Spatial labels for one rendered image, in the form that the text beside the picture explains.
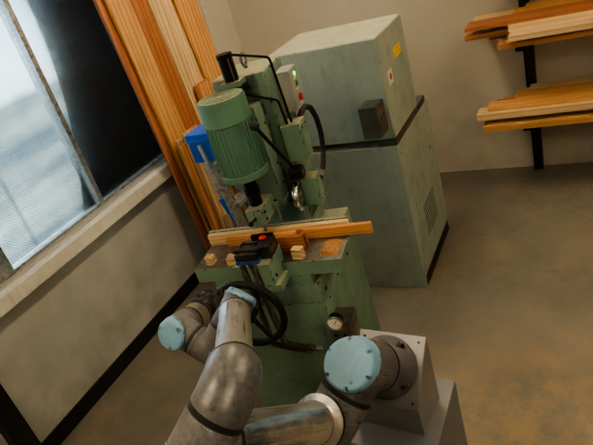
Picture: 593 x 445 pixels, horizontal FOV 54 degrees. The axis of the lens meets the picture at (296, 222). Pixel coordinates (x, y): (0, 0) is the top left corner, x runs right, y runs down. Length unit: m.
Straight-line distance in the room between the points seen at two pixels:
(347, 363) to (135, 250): 2.24
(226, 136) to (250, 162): 0.13
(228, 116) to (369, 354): 0.94
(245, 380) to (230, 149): 1.12
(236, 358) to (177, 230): 2.83
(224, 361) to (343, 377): 0.54
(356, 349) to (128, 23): 2.55
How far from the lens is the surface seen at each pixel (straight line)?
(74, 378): 3.39
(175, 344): 1.71
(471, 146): 4.48
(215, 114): 2.03
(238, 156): 2.08
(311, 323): 2.29
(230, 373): 1.12
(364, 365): 1.58
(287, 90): 2.31
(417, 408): 1.81
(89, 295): 3.40
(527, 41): 3.66
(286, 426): 1.37
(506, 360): 2.88
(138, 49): 3.63
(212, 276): 2.30
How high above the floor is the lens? 1.97
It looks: 27 degrees down
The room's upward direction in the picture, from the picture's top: 17 degrees counter-clockwise
